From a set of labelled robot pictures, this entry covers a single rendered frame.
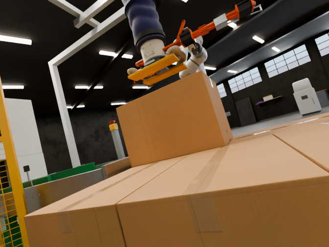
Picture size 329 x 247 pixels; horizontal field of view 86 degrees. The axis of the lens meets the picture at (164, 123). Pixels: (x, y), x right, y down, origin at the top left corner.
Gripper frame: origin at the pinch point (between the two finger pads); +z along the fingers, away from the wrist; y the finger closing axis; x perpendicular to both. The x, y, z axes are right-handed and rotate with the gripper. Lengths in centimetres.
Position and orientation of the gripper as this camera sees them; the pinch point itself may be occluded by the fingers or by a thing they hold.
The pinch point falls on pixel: (188, 37)
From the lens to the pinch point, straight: 126.2
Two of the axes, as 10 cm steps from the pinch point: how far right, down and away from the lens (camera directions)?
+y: 2.8, 9.6, -0.9
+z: -4.1, 0.3, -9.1
